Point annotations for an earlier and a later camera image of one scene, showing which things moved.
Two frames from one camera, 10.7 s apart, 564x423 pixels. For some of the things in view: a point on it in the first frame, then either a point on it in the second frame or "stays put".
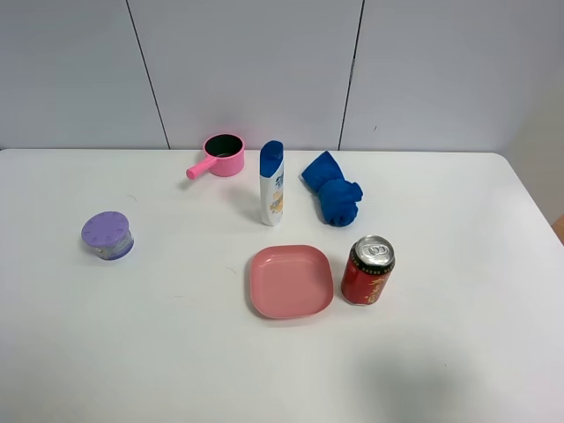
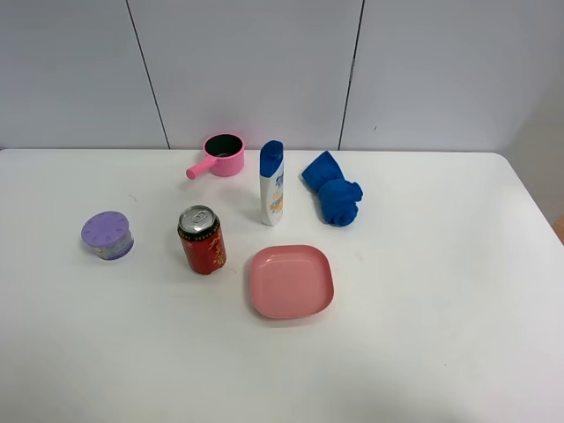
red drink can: [368, 270] to [203, 238]
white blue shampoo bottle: [272, 181] stays put
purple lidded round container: [110, 233] stays put
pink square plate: [289, 281] stays put
